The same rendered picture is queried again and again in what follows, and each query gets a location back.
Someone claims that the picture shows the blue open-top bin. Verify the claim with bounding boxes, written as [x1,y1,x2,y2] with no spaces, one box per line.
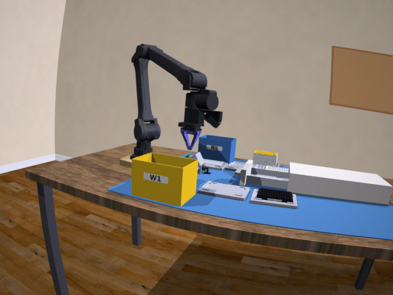
[198,135,236,164]

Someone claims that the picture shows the blue bench mat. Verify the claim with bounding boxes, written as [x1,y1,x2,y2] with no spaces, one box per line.
[107,168,393,241]

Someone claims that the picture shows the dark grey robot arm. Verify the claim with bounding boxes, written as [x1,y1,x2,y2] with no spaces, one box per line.
[130,44,223,160]

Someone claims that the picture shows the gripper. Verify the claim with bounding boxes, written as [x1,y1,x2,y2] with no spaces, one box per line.
[178,107,204,150]

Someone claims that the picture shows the yellow open-top bin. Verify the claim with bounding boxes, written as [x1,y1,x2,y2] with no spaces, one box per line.
[131,153,198,207]

